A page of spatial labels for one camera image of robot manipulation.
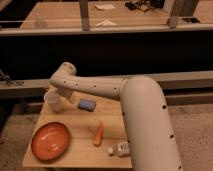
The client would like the metal clamp bracket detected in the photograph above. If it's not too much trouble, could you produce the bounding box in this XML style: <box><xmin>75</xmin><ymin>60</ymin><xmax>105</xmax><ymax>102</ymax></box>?
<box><xmin>0</xmin><ymin>69</ymin><xmax>24</xmax><ymax>86</ymax></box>

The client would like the blue sponge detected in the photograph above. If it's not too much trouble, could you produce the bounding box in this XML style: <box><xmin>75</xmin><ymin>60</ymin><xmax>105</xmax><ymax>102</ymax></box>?
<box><xmin>77</xmin><ymin>99</ymin><xmax>96</xmax><ymax>112</ymax></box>

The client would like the grey metal post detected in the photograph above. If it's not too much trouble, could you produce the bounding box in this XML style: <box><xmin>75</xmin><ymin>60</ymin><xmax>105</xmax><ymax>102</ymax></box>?
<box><xmin>79</xmin><ymin>0</ymin><xmax>90</xmax><ymax>31</ymax></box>
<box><xmin>167</xmin><ymin>0</ymin><xmax>185</xmax><ymax>29</ymax></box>

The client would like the grey metal post right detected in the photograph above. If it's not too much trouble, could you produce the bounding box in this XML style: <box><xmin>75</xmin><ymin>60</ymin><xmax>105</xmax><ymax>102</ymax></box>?
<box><xmin>167</xmin><ymin>0</ymin><xmax>185</xmax><ymax>29</ymax></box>

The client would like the orange carrot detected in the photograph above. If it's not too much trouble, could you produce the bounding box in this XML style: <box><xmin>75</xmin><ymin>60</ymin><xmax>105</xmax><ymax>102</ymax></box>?
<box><xmin>93</xmin><ymin>123</ymin><xmax>104</xmax><ymax>146</ymax></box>

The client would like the folded white paper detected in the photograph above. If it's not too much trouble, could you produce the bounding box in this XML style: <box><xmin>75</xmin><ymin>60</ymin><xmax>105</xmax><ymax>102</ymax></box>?
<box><xmin>95</xmin><ymin>19</ymin><xmax>117</xmax><ymax>27</ymax></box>

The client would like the small wooden table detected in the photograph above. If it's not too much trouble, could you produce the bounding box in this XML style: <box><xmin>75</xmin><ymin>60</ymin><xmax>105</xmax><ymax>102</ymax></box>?
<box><xmin>23</xmin><ymin>92</ymin><xmax>131</xmax><ymax>168</ymax></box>

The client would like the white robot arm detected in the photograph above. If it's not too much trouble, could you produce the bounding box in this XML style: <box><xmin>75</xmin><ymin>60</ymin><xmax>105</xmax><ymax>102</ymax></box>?
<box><xmin>50</xmin><ymin>62</ymin><xmax>183</xmax><ymax>171</ymax></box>

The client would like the white paper sheet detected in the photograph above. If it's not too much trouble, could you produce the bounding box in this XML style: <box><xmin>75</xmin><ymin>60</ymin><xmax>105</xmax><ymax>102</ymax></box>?
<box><xmin>95</xmin><ymin>4</ymin><xmax>116</xmax><ymax>10</ymax></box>

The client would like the white ceramic cup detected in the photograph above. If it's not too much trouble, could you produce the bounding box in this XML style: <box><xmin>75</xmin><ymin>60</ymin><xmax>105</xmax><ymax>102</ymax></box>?
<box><xmin>44</xmin><ymin>90</ymin><xmax>63</xmax><ymax>112</ymax></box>

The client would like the black cables pile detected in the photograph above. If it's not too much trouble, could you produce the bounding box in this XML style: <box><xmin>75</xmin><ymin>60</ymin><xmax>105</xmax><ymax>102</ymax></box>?
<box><xmin>124</xmin><ymin>0</ymin><xmax>165</xmax><ymax>13</ymax></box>

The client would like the black flat device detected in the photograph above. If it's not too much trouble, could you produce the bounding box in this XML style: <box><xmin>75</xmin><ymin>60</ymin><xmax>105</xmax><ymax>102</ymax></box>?
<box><xmin>182</xmin><ymin>17</ymin><xmax>200</xmax><ymax>23</ymax></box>

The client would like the orange bowl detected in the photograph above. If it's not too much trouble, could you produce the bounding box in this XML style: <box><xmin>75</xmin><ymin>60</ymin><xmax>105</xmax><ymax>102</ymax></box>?
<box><xmin>31</xmin><ymin>122</ymin><xmax>71</xmax><ymax>161</ymax></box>

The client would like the small clear cup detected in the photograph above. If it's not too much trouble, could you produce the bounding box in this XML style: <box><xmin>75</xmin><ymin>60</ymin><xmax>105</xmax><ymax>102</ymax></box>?
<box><xmin>35</xmin><ymin>16</ymin><xmax>47</xmax><ymax>28</ymax></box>

